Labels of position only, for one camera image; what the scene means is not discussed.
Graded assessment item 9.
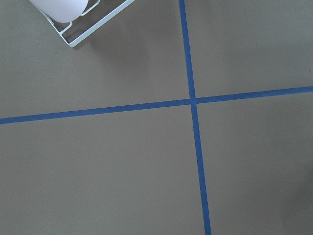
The white cup on rack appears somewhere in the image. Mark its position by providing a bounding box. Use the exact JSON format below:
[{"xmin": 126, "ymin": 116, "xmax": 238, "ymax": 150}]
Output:
[{"xmin": 30, "ymin": 0, "xmax": 89, "ymax": 23}]

